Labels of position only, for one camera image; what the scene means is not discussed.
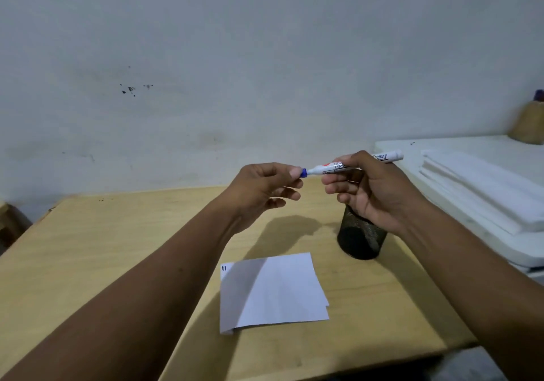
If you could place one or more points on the black mesh pen cup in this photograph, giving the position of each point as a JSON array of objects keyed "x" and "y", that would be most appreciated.
[{"x": 361, "y": 240}]

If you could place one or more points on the person's left thumb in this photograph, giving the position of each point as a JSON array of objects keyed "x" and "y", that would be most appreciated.
[{"x": 280, "y": 169}]

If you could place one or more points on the person's right forearm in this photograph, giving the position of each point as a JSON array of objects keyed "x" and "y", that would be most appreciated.
[{"x": 480, "y": 287}]

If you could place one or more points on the person's right middle finger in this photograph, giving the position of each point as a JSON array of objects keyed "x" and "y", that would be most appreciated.
[{"x": 342, "y": 188}]

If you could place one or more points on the brown wooden furniture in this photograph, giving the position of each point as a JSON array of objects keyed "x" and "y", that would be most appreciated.
[{"x": 10, "y": 225}]

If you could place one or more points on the person's left hand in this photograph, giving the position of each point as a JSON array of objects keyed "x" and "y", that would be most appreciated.
[{"x": 250, "y": 189}]

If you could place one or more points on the person's right thumb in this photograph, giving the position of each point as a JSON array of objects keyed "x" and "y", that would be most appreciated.
[{"x": 350, "y": 158}]

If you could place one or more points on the person's left forearm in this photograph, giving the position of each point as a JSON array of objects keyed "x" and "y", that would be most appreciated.
[{"x": 140, "y": 304}]

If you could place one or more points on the tan rounded container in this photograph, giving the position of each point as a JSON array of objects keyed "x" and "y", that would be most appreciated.
[{"x": 530, "y": 123}]

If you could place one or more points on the person's left middle finger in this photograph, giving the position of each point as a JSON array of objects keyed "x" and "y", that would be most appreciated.
[{"x": 289, "y": 194}]

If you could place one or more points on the person's right hand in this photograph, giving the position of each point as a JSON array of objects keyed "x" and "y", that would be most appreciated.
[{"x": 378, "y": 193}]

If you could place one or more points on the stack of white folded cloths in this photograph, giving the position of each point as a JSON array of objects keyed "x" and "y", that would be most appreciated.
[{"x": 484, "y": 189}]

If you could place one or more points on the white whiteboard marker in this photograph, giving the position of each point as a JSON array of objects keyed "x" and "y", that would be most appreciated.
[{"x": 327, "y": 168}]

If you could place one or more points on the white paper sheet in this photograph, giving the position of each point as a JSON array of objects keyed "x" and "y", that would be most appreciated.
[{"x": 276, "y": 295}]

